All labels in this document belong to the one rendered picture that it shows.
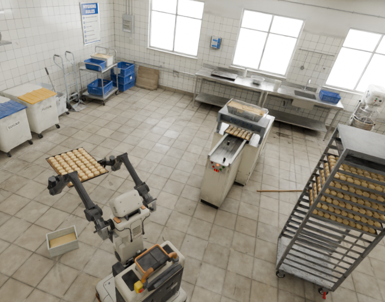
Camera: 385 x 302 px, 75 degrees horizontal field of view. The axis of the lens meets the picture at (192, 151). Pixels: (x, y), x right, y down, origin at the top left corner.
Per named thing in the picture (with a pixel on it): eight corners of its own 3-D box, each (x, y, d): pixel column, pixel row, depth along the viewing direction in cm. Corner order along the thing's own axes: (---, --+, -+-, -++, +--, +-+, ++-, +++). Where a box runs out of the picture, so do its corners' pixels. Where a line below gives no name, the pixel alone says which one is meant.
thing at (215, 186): (214, 177, 429) (226, 132, 379) (233, 184, 419) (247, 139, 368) (197, 202, 375) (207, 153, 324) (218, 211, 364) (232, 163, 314)
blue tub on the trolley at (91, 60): (90, 65, 576) (90, 57, 567) (107, 68, 571) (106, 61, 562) (83, 68, 551) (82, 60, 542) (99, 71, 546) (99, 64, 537)
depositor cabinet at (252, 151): (229, 141, 532) (238, 105, 485) (261, 153, 511) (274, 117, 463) (205, 172, 434) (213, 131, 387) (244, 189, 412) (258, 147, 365)
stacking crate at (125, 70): (121, 68, 703) (121, 61, 691) (134, 71, 697) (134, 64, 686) (110, 74, 654) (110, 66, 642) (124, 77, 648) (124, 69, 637)
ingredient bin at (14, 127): (9, 160, 394) (-6, 117, 351) (-22, 148, 405) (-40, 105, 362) (37, 143, 438) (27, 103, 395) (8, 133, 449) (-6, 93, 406)
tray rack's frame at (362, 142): (273, 274, 291) (346, 149, 191) (276, 239, 332) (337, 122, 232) (330, 297, 278) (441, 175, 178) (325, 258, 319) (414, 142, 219)
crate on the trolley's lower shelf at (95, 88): (98, 85, 636) (98, 78, 625) (113, 88, 634) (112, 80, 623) (87, 93, 590) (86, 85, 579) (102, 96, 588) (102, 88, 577)
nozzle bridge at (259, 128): (221, 123, 412) (225, 104, 393) (264, 138, 390) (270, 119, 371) (213, 131, 387) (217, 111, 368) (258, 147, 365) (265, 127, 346)
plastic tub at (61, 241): (50, 258, 275) (47, 250, 266) (48, 242, 290) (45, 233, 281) (80, 248, 289) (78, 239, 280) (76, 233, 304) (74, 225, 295)
